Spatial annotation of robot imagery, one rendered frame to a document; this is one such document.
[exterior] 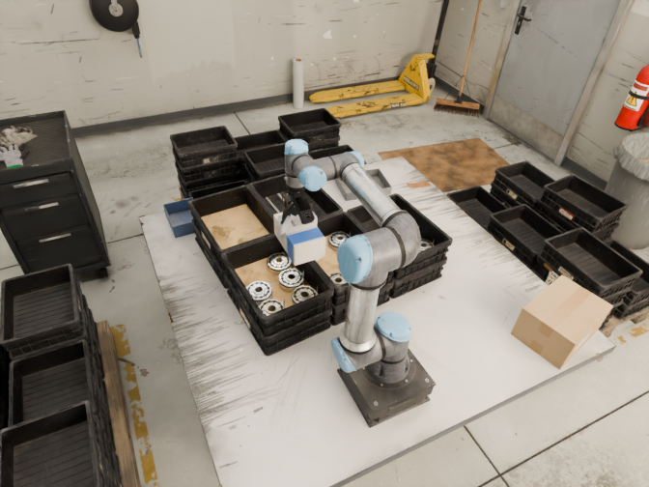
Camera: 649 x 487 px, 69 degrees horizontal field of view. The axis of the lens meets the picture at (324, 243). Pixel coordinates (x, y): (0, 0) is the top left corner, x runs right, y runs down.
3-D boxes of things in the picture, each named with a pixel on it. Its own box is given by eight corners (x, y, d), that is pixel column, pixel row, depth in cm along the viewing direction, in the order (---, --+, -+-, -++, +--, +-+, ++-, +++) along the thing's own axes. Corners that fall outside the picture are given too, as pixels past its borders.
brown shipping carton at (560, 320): (559, 370, 181) (576, 344, 170) (510, 333, 193) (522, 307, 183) (596, 331, 196) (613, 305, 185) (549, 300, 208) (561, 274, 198)
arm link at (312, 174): (338, 166, 145) (323, 149, 152) (304, 174, 141) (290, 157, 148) (337, 187, 150) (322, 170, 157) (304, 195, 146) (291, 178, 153)
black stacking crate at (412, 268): (448, 260, 209) (454, 241, 201) (395, 283, 197) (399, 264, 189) (393, 213, 234) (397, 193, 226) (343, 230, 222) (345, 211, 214)
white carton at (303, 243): (324, 256, 173) (325, 238, 167) (295, 266, 169) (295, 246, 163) (302, 225, 186) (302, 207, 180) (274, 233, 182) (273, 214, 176)
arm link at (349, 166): (444, 234, 122) (355, 139, 153) (409, 244, 118) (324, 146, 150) (436, 265, 130) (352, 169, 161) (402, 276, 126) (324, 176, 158)
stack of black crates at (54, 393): (117, 454, 205) (96, 414, 183) (41, 484, 194) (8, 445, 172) (105, 381, 232) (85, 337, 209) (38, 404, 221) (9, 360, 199)
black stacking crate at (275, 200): (342, 230, 222) (344, 211, 214) (286, 250, 209) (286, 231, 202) (301, 187, 247) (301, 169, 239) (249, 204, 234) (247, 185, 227)
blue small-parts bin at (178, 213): (205, 230, 235) (203, 218, 230) (175, 238, 230) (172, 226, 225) (194, 208, 248) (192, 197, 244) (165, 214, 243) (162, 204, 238)
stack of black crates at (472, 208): (509, 243, 324) (519, 216, 308) (474, 254, 313) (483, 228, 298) (471, 211, 350) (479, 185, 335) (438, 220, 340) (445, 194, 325)
